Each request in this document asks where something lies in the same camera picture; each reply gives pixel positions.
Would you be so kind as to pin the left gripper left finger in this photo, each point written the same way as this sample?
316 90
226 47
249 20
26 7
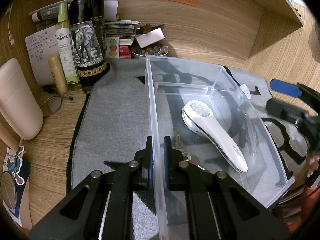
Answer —
145 168

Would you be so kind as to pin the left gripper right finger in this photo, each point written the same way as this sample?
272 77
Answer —
172 158

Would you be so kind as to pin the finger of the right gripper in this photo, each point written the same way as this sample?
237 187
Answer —
285 88

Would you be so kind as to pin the silver keys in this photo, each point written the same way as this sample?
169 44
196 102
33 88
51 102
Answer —
191 158

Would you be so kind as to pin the white power plug adapter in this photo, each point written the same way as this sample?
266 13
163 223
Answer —
246 91

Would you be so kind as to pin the clear plastic storage box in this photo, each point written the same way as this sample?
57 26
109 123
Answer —
218 173

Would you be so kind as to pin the white handheld massager device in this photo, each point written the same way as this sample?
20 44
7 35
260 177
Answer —
199 118

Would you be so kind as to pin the silver metal flashlight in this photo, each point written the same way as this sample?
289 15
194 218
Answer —
251 138

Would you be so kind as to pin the orange sleeve forearm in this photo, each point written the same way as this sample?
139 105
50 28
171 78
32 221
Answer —
296 211

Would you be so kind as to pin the person right hand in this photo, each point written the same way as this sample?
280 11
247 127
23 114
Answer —
312 164

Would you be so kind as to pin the grey desk mat black letters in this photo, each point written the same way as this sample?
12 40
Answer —
138 99

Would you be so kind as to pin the white bowl of stones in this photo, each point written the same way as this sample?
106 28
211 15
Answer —
156 50

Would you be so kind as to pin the white card in bowl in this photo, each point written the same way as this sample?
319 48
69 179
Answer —
151 37

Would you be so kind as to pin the blue cartoon sticker card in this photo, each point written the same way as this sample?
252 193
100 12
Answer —
17 165

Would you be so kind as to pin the yellow lip balm tube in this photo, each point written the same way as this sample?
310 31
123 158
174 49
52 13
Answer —
57 73

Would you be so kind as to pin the green spray bottle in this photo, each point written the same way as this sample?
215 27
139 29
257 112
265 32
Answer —
65 46

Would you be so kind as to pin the beige pink thermos mug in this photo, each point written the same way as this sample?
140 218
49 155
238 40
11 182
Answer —
18 105

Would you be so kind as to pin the round wooden coaster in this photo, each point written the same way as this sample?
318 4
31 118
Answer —
8 190

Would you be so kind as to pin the dark wine bottle elephant label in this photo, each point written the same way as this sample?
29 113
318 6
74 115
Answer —
86 19

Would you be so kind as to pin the white handwritten note paper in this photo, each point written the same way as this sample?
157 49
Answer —
40 46

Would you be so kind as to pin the round wire eyeglasses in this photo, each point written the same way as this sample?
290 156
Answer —
50 103

